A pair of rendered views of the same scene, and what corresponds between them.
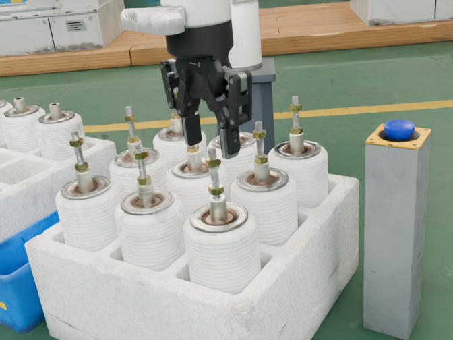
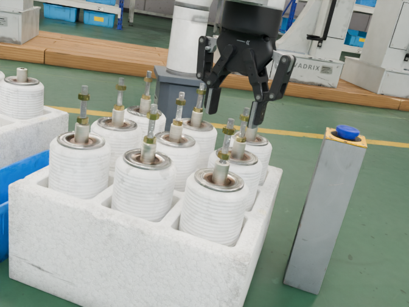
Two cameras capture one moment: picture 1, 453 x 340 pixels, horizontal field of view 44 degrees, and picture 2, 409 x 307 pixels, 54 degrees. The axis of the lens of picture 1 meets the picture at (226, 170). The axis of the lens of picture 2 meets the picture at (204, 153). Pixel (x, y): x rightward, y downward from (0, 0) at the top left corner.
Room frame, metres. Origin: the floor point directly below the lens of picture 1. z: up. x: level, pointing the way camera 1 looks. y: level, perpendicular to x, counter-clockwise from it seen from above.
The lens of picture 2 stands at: (0.12, 0.23, 0.49)
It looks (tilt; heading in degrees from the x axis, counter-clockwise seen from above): 21 degrees down; 340
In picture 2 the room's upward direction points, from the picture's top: 10 degrees clockwise
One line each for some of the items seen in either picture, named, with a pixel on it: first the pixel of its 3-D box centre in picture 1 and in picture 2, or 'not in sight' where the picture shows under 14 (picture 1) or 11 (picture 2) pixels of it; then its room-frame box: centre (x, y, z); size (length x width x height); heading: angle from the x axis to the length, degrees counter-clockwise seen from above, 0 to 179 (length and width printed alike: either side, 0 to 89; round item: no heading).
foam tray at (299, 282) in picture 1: (206, 256); (163, 216); (0.79, 0.05, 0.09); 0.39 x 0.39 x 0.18; 56
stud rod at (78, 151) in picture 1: (79, 155); (83, 109); (0.76, 0.21, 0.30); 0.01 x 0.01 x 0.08
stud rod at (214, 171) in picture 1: (214, 177); (226, 144); (0.63, 0.02, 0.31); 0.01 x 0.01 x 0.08
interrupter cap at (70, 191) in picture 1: (86, 187); (81, 141); (0.76, 0.21, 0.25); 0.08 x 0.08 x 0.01
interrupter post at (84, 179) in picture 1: (84, 180); (81, 133); (0.76, 0.21, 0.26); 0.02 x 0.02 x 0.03
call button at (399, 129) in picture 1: (398, 131); (346, 133); (0.69, -0.23, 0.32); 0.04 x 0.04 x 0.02
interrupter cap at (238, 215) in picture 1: (219, 217); (219, 180); (0.63, 0.02, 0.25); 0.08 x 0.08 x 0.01
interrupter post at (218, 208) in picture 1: (218, 208); (220, 172); (0.63, 0.02, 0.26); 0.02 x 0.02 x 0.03
